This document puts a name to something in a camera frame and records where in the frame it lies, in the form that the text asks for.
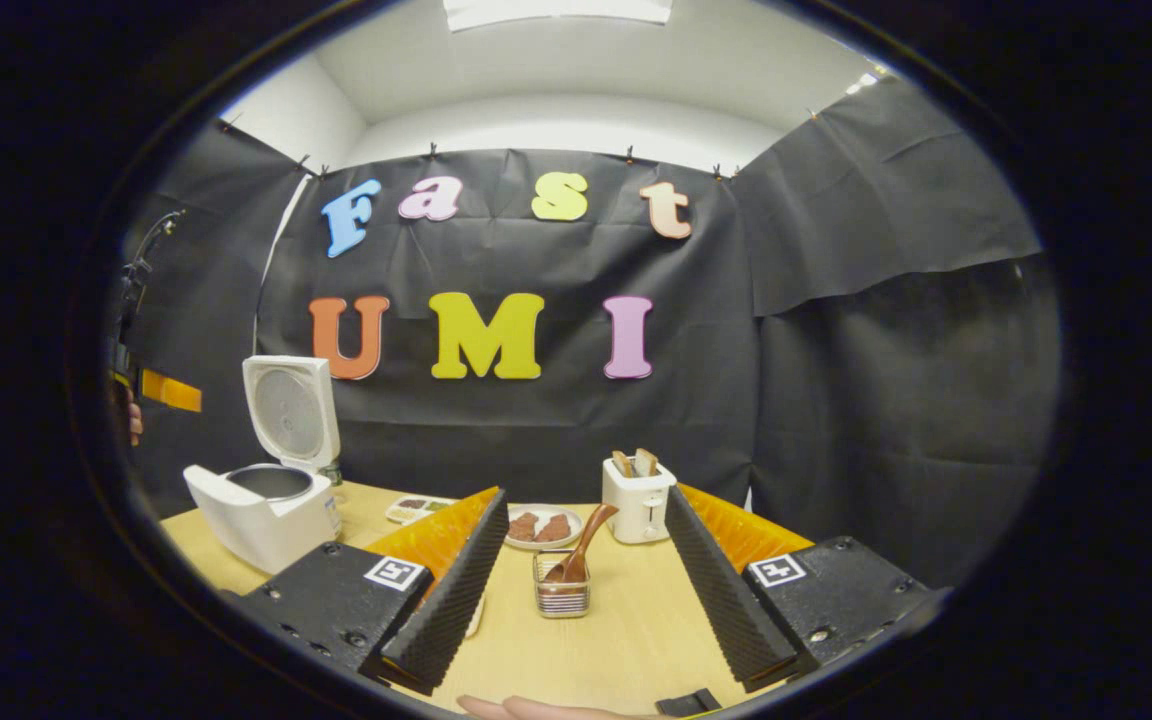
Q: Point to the white divided condiment dish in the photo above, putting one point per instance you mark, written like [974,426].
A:
[416,510]

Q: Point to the toasted bread slice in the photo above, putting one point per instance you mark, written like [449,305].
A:
[623,464]
[646,461]

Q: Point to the black backdrop cloth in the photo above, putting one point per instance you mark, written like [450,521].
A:
[836,350]

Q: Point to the white toaster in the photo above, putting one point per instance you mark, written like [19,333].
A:
[636,505]

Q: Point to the brown wooden spoon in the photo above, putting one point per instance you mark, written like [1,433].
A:
[584,545]

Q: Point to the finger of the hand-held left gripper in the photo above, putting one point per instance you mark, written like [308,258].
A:
[174,392]

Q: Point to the clear plastic water bottle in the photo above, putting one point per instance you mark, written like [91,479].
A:
[333,475]

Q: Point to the white round plate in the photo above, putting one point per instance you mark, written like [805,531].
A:
[546,547]

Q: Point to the clear container of rice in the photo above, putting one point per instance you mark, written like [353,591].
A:
[477,615]

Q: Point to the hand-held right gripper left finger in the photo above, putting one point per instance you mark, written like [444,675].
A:
[451,600]

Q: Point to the white rice cooker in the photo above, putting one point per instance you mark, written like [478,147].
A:
[266,520]

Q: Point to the brown meat piece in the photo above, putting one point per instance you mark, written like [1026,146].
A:
[553,528]
[522,527]

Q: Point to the large ceiling light panel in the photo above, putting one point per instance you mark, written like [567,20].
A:
[556,12]

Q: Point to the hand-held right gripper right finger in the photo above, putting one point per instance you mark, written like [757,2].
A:
[726,600]

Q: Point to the small ceiling light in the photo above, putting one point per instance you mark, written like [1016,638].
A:
[861,83]

